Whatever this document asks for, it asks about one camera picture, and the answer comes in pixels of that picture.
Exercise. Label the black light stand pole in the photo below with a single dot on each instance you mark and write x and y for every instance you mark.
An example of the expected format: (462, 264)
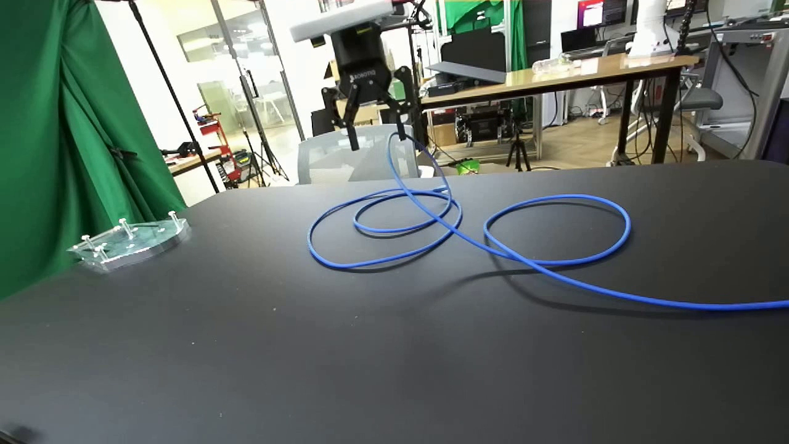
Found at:
(171, 90)

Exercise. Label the clear acrylic plate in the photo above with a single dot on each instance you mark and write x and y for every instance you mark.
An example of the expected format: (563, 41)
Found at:
(128, 242)

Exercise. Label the green backdrop cloth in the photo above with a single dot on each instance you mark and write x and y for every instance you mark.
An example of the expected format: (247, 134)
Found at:
(74, 150)

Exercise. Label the wooden desk with black legs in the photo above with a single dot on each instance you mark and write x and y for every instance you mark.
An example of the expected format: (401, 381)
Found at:
(599, 69)

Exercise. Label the grey wrist camera bar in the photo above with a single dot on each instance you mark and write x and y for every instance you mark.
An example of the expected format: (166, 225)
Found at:
(340, 19)

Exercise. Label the red tool cart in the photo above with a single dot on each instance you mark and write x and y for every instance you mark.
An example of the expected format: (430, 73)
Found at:
(235, 166)

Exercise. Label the black laptop on desk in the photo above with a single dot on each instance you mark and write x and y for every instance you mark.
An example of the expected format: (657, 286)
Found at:
(473, 56)

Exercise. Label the small black tripod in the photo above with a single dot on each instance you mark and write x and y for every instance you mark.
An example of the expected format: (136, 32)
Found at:
(518, 154)

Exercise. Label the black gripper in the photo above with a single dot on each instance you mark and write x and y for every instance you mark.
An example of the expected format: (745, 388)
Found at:
(358, 53)

